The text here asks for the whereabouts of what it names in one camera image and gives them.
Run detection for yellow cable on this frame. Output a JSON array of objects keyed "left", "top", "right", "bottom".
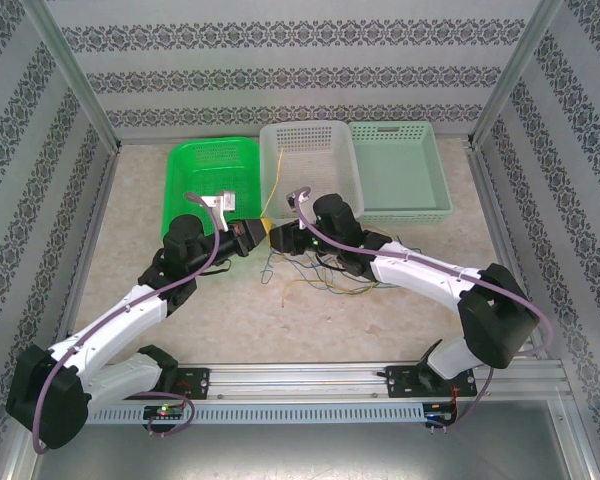
[
  {"left": 259, "top": 148, "right": 284, "bottom": 221},
  {"left": 281, "top": 279, "right": 341, "bottom": 307}
]

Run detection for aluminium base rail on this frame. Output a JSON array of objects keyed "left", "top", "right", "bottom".
[{"left": 177, "top": 360, "right": 569, "bottom": 401}]

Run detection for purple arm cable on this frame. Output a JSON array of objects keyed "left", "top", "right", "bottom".
[
  {"left": 294, "top": 186, "right": 556, "bottom": 434},
  {"left": 32, "top": 191, "right": 221, "bottom": 455}
]

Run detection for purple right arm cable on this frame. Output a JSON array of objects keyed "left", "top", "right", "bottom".
[{"left": 294, "top": 186, "right": 556, "bottom": 434}]

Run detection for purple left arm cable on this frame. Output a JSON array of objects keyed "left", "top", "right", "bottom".
[{"left": 32, "top": 191, "right": 221, "bottom": 455}]

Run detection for green cable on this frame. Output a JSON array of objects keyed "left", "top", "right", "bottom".
[{"left": 299, "top": 249, "right": 396, "bottom": 299}]

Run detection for small circuit board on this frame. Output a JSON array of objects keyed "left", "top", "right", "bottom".
[
  {"left": 143, "top": 404, "right": 187, "bottom": 422},
  {"left": 423, "top": 407, "right": 460, "bottom": 427}
]

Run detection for green plastic basket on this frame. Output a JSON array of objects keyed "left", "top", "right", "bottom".
[{"left": 160, "top": 135, "right": 262, "bottom": 240}]

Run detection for black flat cable loop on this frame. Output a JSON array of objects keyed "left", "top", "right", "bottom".
[
  {"left": 315, "top": 252, "right": 354, "bottom": 275},
  {"left": 199, "top": 255, "right": 232, "bottom": 277}
]

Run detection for slotted grey cable duct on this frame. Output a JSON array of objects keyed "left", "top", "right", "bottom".
[{"left": 87, "top": 402, "right": 429, "bottom": 426}]

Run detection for grey metal panel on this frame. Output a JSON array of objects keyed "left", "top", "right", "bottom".
[{"left": 9, "top": 422, "right": 600, "bottom": 480}]

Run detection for aluminium frame post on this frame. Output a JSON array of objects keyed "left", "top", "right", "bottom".
[
  {"left": 467, "top": 0, "right": 574, "bottom": 149},
  {"left": 27, "top": 0, "right": 123, "bottom": 151}
]

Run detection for aluminium side rail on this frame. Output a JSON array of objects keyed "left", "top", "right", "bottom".
[
  {"left": 54, "top": 144, "right": 124, "bottom": 361},
  {"left": 467, "top": 143, "right": 566, "bottom": 362}
]

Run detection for blue cable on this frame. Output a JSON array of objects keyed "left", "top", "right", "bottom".
[
  {"left": 259, "top": 248, "right": 281, "bottom": 286},
  {"left": 279, "top": 249, "right": 341, "bottom": 289}
]

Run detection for mint plastic basket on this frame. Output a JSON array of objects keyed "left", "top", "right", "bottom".
[{"left": 348, "top": 120, "right": 455, "bottom": 227}]

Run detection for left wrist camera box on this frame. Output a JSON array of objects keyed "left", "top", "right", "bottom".
[{"left": 201, "top": 189, "right": 239, "bottom": 232}]

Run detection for white plastic basket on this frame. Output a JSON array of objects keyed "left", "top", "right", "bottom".
[{"left": 258, "top": 119, "right": 366, "bottom": 224}]

